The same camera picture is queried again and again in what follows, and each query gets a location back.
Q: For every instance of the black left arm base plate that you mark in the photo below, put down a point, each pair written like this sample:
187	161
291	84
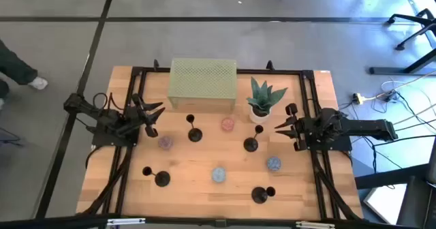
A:
102	141

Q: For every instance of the black aluminium table frame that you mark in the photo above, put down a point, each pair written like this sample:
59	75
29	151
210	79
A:
293	72

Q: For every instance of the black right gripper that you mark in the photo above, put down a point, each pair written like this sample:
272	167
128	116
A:
304	129

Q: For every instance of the person's shoe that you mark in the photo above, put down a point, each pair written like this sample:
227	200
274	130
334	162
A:
38	83

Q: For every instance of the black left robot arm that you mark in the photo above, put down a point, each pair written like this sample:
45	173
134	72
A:
81	106

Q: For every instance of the purple patterned round tin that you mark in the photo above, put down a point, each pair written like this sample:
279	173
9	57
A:
165	142

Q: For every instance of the silver crossbeam bracket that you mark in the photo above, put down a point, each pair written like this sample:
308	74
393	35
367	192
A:
126	221
315	225

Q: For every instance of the black office chair base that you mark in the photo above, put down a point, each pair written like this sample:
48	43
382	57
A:
412	21

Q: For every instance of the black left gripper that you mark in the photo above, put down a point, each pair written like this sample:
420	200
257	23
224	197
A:
136	117

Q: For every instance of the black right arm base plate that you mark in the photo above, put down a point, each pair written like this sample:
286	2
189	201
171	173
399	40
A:
337	146

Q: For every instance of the white flat panel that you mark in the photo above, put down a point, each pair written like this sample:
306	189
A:
386	203

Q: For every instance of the black desk foot beam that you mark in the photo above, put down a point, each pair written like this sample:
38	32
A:
402	69

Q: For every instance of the green plant in white pot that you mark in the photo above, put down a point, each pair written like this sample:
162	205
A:
262	103

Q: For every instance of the pink patterned round tin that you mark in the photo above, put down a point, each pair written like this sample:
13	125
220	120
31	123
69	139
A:
227	124

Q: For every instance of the dark grey cabinet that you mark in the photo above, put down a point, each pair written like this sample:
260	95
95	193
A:
420	205

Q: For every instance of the black rig crossbeam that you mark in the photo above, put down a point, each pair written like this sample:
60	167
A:
204	224

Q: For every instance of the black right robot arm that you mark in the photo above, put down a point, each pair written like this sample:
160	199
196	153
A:
368	126

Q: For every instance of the dark blue patterned round tin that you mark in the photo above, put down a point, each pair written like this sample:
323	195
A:
274	163

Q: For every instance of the dark furniture beam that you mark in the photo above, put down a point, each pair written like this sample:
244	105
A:
391	177

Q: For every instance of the light blue patterned round tin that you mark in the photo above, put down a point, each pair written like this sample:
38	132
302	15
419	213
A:
218	175

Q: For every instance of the black frame clamp knob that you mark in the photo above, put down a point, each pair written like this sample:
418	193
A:
156	65
269	65

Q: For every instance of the black candle stick holder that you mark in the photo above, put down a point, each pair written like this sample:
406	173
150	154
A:
162	179
195	135
259	195
250	144

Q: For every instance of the grey chair base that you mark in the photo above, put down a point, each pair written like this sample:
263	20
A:
8	141

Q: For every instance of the green perforated metal shelf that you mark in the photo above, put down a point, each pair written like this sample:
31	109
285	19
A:
201	79

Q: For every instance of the person's leg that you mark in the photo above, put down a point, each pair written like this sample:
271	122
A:
3	88
13	67

